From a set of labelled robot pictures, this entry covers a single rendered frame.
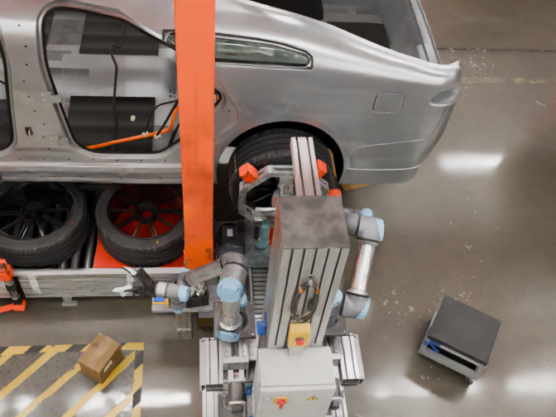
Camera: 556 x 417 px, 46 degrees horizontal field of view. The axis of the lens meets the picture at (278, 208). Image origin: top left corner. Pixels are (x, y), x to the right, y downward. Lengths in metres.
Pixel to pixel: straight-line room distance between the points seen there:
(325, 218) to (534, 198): 3.47
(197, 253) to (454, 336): 1.69
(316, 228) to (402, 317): 2.35
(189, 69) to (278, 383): 1.42
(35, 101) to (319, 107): 1.57
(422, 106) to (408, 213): 1.52
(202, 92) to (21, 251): 1.88
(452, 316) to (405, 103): 1.43
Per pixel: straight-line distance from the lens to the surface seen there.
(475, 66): 6.79
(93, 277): 4.35
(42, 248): 4.37
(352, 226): 3.47
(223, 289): 2.98
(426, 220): 5.27
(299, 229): 2.45
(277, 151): 3.86
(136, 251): 4.28
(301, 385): 3.02
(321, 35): 3.65
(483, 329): 4.46
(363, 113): 3.88
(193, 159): 3.28
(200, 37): 2.78
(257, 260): 4.62
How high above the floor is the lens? 3.99
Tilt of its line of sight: 52 degrees down
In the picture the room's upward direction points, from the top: 8 degrees clockwise
